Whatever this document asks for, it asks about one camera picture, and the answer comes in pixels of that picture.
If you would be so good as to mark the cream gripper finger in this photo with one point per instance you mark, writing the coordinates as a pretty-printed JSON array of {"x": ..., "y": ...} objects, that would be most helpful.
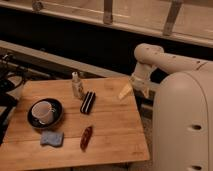
[{"x": 125, "y": 91}]

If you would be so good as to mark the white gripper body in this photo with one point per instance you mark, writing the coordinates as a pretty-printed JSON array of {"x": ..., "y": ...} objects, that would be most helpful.
[{"x": 140, "y": 84}]

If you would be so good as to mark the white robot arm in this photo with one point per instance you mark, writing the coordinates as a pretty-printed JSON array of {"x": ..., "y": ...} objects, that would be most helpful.
[{"x": 182, "y": 108}]

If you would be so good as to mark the small clear bottle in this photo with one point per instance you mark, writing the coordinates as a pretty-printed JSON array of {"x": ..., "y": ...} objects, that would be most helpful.
[{"x": 77, "y": 86}]

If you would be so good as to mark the black saucer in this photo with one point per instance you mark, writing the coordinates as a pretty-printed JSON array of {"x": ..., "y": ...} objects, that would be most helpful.
[{"x": 57, "y": 114}]

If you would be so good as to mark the white cup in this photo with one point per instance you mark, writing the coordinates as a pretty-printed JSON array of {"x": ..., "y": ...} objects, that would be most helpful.
[{"x": 43, "y": 111}]

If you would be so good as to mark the blue sponge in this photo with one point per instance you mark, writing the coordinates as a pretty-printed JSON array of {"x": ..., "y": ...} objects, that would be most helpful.
[{"x": 51, "y": 138}]

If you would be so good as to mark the round metal window knob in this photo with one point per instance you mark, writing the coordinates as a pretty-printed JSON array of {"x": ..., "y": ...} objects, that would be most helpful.
[{"x": 37, "y": 5}]

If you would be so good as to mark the metal window bracket right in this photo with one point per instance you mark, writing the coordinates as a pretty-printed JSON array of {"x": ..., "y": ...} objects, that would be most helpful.
[{"x": 172, "y": 16}]

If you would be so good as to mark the metal window bracket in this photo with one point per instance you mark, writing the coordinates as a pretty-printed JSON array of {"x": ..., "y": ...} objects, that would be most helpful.
[
  {"x": 172, "y": 16},
  {"x": 108, "y": 12}
]

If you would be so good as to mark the metal window bracket centre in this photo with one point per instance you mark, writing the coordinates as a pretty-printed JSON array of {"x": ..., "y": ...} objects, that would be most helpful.
[{"x": 108, "y": 12}]

